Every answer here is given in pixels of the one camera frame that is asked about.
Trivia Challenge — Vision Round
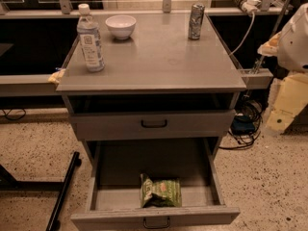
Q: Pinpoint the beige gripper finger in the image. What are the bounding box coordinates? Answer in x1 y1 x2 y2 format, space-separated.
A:
257 33 281 57

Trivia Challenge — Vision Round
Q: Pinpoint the green jalapeno chip bag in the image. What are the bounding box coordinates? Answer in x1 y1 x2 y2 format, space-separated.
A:
141 173 182 208

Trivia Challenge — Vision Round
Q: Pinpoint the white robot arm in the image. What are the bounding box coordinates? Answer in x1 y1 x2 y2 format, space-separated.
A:
258 3 308 133

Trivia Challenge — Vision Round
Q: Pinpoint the grey drawer cabinet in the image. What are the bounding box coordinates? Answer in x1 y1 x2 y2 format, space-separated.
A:
56 13 247 231

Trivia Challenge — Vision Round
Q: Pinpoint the closed grey upper drawer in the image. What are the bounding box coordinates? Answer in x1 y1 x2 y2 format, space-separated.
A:
69 110 235 141

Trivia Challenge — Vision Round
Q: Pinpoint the open grey middle drawer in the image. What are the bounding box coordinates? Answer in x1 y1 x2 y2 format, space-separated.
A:
71 139 240 231

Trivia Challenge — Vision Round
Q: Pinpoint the white power plug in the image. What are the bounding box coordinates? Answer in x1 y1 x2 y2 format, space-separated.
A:
241 0 260 14

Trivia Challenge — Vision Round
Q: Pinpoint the silver drink can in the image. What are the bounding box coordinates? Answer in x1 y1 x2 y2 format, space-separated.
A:
188 4 205 39

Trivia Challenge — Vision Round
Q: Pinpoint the blue box on floor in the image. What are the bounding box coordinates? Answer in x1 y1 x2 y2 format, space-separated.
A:
231 115 255 135

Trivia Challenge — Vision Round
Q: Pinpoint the white ceramic bowl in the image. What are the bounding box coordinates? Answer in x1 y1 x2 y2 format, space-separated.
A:
105 14 137 39

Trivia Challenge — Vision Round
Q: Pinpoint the clear plastic water bottle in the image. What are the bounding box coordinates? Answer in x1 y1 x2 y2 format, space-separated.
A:
77 4 105 72

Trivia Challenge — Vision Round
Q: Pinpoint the black stand base bar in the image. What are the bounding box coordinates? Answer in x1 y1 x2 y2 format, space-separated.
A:
45 151 82 231

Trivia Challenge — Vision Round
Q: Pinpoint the white power cable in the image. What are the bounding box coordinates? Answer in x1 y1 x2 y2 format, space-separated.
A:
228 12 256 57

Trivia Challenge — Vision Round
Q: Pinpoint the black floor cable bundle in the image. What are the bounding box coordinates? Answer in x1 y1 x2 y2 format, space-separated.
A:
218 98 265 151

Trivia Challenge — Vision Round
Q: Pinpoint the black upper drawer handle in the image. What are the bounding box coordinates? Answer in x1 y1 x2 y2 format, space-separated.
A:
141 119 168 129

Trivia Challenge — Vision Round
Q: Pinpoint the black drawer handle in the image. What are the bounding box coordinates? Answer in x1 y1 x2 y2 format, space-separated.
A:
141 119 168 129
142 217 170 230

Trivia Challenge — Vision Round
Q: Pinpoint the black middle drawer handle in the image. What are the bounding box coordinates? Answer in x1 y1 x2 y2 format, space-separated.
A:
142 217 170 230

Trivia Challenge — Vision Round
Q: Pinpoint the yellow sponge on rail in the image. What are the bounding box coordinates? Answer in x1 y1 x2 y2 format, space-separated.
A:
48 69 65 84

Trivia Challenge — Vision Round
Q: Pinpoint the grey metal side rail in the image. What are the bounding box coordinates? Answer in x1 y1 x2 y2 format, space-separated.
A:
0 74 58 97

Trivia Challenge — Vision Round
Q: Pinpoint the black cable loop left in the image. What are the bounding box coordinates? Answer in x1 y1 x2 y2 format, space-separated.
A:
0 108 27 121

